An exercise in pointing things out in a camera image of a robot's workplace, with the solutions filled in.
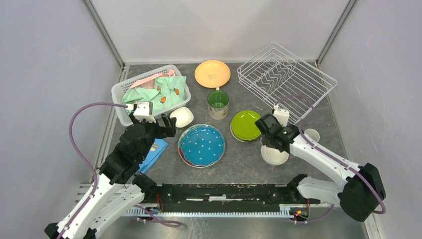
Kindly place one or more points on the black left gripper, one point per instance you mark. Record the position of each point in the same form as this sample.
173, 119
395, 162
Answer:
169, 130

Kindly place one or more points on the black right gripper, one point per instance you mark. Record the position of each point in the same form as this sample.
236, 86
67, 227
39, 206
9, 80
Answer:
264, 139

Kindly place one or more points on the lime green plate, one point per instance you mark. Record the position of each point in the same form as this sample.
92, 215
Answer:
243, 124

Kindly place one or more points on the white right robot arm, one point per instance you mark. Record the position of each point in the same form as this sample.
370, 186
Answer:
357, 189

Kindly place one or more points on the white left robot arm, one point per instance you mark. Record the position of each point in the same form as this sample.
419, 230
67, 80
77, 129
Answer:
118, 187

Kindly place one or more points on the blue printed cloth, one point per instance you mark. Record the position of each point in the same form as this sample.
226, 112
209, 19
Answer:
154, 153

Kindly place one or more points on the white round bowl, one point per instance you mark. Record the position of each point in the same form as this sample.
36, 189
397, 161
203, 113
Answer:
273, 156

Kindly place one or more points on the teal rimmed red plate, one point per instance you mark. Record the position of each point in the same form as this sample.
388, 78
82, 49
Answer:
184, 158

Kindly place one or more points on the green printed cloth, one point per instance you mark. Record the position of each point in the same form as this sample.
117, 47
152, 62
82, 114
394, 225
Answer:
168, 91

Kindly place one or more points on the small white blue cup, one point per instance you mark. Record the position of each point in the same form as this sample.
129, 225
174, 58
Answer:
312, 135

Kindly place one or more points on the blue dotted plate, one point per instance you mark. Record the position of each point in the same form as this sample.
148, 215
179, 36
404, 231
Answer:
201, 145

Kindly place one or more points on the pink cloth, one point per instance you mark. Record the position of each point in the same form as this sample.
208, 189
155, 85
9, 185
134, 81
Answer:
148, 82

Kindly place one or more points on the green interior mug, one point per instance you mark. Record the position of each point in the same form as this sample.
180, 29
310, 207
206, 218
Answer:
218, 103

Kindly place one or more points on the orange plate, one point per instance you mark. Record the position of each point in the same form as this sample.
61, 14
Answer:
212, 74

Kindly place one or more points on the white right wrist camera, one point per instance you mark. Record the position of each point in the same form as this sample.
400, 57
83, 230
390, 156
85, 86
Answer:
282, 115

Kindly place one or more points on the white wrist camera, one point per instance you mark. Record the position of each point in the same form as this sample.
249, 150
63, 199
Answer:
282, 115
141, 111

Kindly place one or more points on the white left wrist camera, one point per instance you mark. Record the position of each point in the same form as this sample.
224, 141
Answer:
141, 111

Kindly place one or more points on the white wire dish rack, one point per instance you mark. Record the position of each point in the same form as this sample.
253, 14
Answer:
277, 76

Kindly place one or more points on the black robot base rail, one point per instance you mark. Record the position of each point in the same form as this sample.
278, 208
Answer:
221, 198

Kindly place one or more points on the aluminium corner post left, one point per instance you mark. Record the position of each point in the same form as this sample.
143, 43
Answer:
89, 5

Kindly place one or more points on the aluminium corner post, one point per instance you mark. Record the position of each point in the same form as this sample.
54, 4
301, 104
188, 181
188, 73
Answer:
89, 5
336, 30

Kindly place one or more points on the aluminium corner post right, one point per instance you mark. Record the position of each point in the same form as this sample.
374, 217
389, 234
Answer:
336, 30

